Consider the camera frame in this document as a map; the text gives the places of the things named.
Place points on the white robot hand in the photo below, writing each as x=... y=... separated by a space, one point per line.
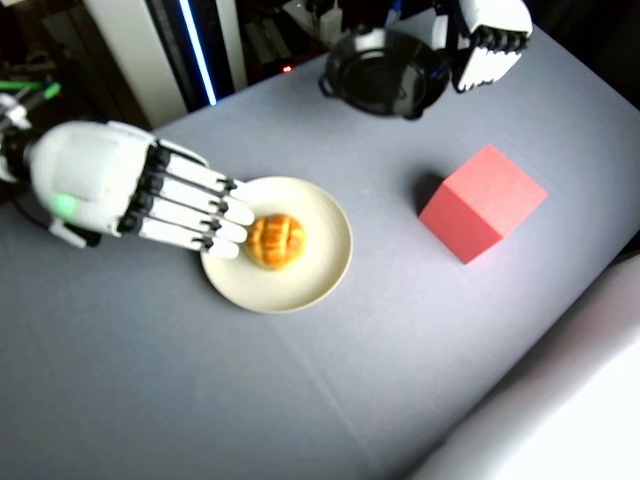
x=90 y=170
x=487 y=60

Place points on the golden bread bun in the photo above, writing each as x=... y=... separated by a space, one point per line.
x=275 y=242

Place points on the red box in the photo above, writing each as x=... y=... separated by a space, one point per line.
x=480 y=200

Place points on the cream round plate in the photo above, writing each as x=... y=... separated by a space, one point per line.
x=300 y=285

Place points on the white cabinet panel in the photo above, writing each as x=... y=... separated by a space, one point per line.
x=135 y=55

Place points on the blue light strip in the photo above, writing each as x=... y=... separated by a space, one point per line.
x=197 y=55

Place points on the grey table cloth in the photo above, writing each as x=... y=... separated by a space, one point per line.
x=200 y=375

